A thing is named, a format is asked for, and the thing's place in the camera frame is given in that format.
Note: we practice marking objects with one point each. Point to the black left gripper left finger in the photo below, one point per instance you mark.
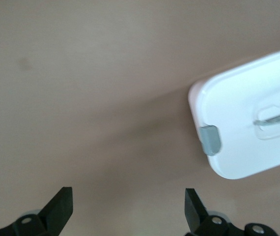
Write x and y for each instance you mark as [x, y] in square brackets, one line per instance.
[56, 209]

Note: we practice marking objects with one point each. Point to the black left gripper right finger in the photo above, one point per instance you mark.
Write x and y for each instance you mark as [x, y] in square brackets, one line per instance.
[194, 211]

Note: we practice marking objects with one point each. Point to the white box lid grey clips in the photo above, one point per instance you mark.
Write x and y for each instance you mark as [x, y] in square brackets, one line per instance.
[240, 110]

